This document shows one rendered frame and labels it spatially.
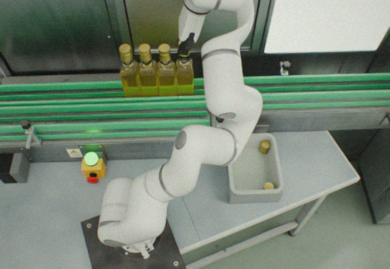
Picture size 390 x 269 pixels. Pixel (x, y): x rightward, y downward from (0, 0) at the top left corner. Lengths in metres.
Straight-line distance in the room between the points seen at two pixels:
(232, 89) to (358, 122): 0.83
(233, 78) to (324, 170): 0.74
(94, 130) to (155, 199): 0.46
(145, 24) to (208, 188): 0.59
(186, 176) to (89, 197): 0.64
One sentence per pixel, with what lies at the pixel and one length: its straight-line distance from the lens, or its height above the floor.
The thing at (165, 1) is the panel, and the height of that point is 1.23.
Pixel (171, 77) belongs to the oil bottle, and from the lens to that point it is 1.22.
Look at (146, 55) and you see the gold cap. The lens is 1.17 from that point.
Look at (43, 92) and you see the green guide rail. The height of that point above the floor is 0.92.
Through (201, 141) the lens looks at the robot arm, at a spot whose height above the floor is 1.31.
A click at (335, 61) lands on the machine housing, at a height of 0.90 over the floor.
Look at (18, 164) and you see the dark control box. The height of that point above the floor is 0.83.
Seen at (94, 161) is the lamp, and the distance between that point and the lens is 1.33.
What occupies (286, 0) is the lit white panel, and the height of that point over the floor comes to 1.22.
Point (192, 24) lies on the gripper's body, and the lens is 1.04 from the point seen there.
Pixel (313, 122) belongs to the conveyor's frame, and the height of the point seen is 0.82.
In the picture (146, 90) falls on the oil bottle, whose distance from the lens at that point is 1.28.
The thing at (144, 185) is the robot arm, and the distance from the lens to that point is 0.90.
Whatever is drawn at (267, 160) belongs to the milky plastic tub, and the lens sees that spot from 1.40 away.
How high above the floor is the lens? 1.99
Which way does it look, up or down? 57 degrees down
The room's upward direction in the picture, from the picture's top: straight up
